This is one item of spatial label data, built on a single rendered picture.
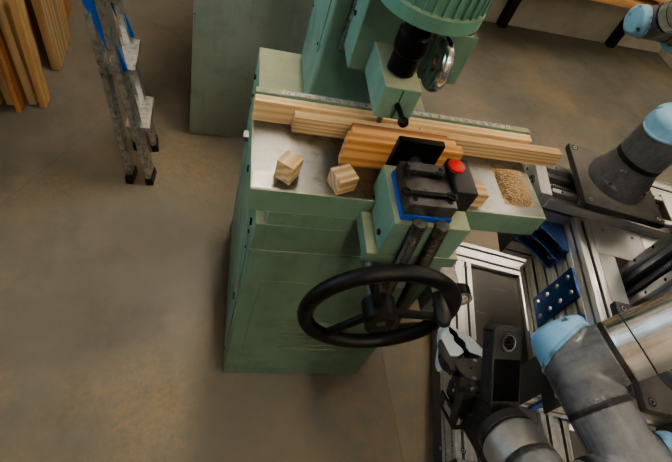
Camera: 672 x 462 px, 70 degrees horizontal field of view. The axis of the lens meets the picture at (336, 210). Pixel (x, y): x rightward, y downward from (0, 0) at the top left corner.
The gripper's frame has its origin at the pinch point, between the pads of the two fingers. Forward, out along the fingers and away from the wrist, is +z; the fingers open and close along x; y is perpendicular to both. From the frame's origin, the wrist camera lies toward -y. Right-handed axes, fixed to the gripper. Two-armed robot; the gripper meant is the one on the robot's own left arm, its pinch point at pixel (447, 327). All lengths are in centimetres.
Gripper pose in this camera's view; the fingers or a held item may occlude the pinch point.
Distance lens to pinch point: 82.0
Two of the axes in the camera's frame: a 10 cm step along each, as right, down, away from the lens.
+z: -2.0, -3.8, 9.0
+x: 9.6, 0.9, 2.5
